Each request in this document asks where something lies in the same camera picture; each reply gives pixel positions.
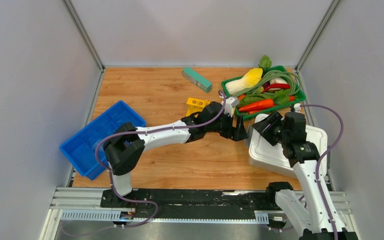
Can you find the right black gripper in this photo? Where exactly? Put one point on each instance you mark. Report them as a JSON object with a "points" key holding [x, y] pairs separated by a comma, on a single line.
{"points": [[275, 119]]}

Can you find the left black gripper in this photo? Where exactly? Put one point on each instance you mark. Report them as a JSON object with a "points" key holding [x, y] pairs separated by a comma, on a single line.
{"points": [[239, 133]]}

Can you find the white tray lid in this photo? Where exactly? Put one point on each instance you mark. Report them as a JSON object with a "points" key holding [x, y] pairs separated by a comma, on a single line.
{"points": [[268, 155]]}

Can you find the clear glass funnel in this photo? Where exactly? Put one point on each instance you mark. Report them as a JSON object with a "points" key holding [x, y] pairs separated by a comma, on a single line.
{"points": [[97, 145]]}

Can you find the beige plastic tub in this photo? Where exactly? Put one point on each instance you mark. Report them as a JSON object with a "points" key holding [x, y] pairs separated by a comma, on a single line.
{"points": [[248, 141]]}

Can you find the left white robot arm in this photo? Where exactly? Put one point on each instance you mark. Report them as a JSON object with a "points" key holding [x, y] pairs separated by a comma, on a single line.
{"points": [[124, 148]]}

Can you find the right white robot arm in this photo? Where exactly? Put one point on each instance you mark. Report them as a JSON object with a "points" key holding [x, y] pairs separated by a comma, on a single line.
{"points": [[318, 220]]}

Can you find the green vegetable tray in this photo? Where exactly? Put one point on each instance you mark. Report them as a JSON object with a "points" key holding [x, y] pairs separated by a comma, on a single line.
{"points": [[299, 96]]}

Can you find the orange carrot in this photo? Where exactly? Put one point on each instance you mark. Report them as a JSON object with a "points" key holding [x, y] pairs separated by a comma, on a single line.
{"points": [[258, 103]]}

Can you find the green long beans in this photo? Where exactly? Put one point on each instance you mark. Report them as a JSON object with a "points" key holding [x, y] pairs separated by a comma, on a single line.
{"points": [[291, 78]]}

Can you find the red chili pepper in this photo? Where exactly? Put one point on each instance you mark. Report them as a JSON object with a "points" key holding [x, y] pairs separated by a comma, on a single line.
{"points": [[272, 88]]}

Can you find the napa cabbage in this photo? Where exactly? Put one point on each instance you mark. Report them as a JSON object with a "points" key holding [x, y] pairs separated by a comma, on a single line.
{"points": [[250, 79]]}

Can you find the yellow test tube rack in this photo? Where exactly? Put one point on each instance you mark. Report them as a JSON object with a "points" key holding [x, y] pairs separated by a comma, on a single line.
{"points": [[195, 105]]}

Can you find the green leafy vegetable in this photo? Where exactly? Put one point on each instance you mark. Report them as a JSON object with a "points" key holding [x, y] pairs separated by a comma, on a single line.
{"points": [[265, 63]]}

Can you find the teal rectangular box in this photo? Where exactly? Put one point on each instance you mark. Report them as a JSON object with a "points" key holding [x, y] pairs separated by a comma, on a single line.
{"points": [[197, 79]]}

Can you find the blue plastic bin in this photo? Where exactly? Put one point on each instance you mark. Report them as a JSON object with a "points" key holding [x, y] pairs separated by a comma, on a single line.
{"points": [[80, 148]]}

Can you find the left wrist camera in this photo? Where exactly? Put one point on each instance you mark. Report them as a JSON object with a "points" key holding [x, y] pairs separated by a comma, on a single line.
{"points": [[228, 103]]}

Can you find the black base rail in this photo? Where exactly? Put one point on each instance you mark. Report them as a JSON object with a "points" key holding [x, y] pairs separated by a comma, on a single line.
{"points": [[192, 203]]}

